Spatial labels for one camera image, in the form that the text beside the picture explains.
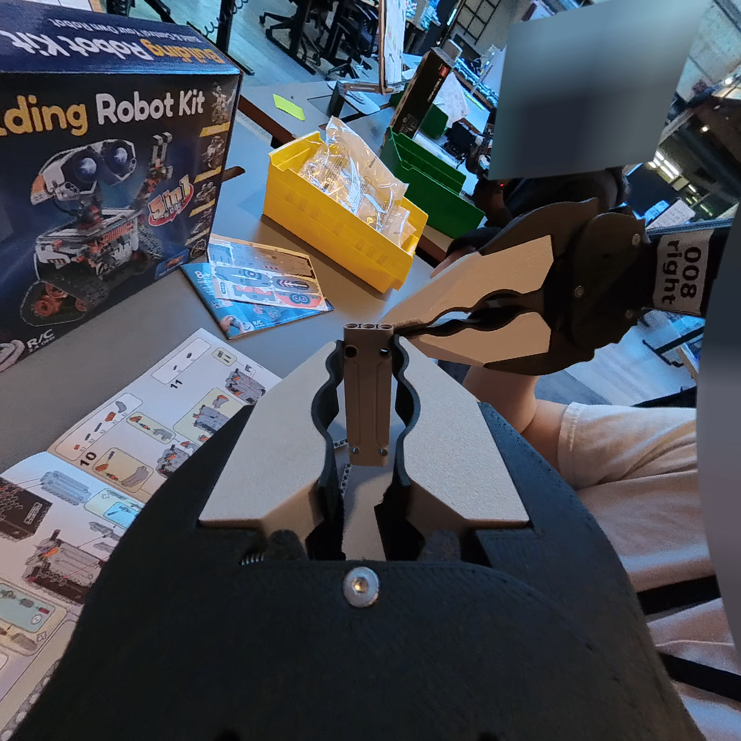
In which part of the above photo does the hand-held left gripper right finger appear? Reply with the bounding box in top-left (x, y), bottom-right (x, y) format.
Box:
top-left (376, 336), bottom-right (531, 561)

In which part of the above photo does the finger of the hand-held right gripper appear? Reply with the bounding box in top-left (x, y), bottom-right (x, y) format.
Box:
top-left (405, 310), bottom-right (551, 367)
top-left (381, 235), bottom-right (555, 337)

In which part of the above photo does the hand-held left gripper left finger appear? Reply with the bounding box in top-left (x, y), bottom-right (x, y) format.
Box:
top-left (198, 340), bottom-right (343, 561)

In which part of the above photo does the grey perforated building beam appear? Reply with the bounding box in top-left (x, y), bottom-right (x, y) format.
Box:
top-left (333, 439), bottom-right (355, 504)

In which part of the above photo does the grey rectangular building piece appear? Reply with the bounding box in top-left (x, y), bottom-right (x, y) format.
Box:
top-left (343, 322), bottom-right (396, 467)

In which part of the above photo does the person's right forearm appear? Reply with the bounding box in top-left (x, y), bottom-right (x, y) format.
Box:
top-left (463, 365), bottom-right (571, 435)

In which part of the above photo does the grey desk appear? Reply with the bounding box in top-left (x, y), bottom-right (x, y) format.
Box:
top-left (0, 113), bottom-right (464, 561)

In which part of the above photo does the person's right hand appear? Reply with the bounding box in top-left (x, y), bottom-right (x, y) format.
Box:
top-left (431, 252), bottom-right (482, 281)

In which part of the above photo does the green plastic bin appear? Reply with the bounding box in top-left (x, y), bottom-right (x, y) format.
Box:
top-left (382, 127), bottom-right (486, 238)

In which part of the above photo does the blue booklet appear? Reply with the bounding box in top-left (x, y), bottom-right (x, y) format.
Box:
top-left (181, 262), bottom-right (333, 340)

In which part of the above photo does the white instruction manual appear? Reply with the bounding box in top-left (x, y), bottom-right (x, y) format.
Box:
top-left (0, 328), bottom-right (284, 724)

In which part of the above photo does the heap of clear plastic bags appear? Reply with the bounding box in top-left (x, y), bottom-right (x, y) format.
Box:
top-left (300, 116), bottom-right (418, 244)

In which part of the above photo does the yellow plastic bin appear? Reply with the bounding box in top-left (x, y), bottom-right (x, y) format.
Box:
top-left (262, 130), bottom-right (429, 293)

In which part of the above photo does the person's white shirt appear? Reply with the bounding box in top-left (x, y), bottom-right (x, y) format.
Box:
top-left (521, 401), bottom-right (741, 741)

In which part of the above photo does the printed sticker sheet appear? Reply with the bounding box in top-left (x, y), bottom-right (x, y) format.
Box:
top-left (207, 234), bottom-right (335, 316)

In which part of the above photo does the black cardboard box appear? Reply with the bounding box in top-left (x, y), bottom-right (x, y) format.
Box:
top-left (389, 47), bottom-right (452, 140)

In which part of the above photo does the wooden easel board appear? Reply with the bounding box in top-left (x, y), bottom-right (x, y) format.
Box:
top-left (378, 0), bottom-right (407, 95)

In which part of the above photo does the wood-edged grey table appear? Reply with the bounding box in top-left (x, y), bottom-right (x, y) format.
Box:
top-left (237, 75), bottom-right (487, 264)

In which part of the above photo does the blue robot kit box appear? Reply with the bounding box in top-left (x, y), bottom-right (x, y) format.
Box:
top-left (0, 0), bottom-right (243, 374)

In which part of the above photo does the black shoulder strap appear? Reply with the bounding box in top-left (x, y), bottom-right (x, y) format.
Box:
top-left (660, 654), bottom-right (741, 691)
top-left (637, 576), bottom-right (721, 616)

